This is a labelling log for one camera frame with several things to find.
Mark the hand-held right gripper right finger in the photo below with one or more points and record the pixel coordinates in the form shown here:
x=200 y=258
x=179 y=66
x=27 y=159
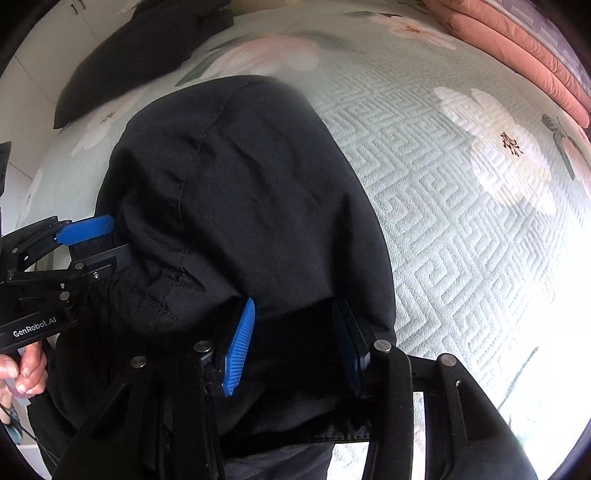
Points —
x=350 y=350

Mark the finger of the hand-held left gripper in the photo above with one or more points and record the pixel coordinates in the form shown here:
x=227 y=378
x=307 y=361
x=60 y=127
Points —
x=99 y=259
x=85 y=229

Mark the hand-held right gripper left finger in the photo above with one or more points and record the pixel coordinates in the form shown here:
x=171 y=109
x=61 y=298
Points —
x=240 y=344

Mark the black folded garment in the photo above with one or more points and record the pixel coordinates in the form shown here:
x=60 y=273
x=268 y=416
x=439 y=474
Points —
x=138 y=50

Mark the pink folded quilt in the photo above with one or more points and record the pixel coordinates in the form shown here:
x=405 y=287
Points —
x=512 y=50

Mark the person's left hand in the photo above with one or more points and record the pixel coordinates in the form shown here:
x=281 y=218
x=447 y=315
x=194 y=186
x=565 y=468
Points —
x=25 y=369

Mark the floral quilted bedspread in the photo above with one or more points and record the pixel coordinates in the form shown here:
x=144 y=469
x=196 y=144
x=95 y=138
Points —
x=438 y=194

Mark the black jacket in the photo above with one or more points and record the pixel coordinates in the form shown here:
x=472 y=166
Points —
x=249 y=207

